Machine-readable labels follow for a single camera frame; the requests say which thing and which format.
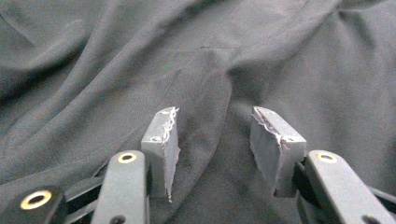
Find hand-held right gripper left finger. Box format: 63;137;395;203
140;106;181;203

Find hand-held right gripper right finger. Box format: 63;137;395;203
248;105;307;199

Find black pants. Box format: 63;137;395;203
0;0;396;224

